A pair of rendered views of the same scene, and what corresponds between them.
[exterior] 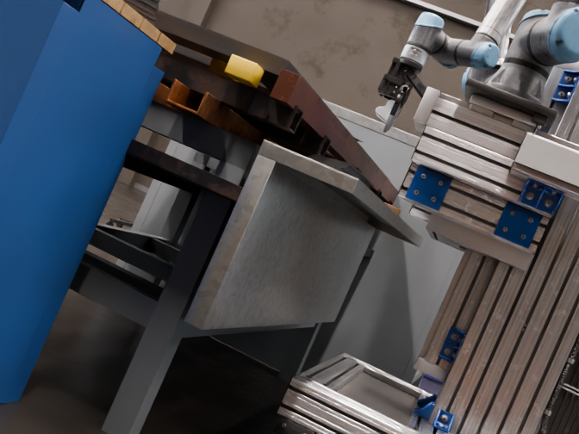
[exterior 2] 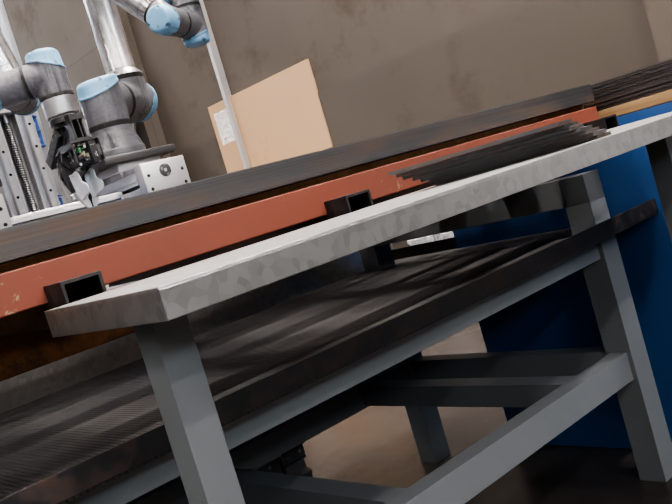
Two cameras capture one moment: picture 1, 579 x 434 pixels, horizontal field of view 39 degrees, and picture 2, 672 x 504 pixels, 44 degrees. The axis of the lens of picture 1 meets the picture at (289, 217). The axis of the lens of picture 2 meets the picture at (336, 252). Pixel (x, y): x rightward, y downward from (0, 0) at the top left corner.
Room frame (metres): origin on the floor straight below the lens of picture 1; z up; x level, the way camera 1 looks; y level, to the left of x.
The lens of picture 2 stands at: (3.66, 1.32, 0.78)
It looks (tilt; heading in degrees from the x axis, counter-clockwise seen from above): 4 degrees down; 214
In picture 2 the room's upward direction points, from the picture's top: 16 degrees counter-clockwise
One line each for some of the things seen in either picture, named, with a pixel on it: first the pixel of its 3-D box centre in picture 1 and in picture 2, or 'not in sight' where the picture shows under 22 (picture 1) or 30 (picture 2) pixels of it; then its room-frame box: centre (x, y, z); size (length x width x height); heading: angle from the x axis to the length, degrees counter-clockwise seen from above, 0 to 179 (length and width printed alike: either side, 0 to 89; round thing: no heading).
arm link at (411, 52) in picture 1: (414, 57); (62, 109); (2.38, -0.14, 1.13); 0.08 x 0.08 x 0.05
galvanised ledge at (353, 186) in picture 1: (363, 207); not in sight; (2.17, -0.17, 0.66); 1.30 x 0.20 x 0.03; 164
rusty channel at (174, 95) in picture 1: (289, 167); not in sight; (2.44, 0.06, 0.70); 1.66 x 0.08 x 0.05; 164
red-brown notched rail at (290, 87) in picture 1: (355, 159); not in sight; (2.39, -0.11, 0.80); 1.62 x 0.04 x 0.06; 164
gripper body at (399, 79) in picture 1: (399, 82); (75, 143); (2.38, -0.13, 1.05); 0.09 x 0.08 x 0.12; 78
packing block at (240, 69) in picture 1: (244, 71); not in sight; (1.65, 0.20, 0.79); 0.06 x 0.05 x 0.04; 74
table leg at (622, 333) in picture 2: not in sight; (619, 326); (1.91, 0.78, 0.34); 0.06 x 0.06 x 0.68; 74
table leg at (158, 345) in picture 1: (183, 288); (402, 342); (1.73, 0.14, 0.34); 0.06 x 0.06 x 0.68; 74
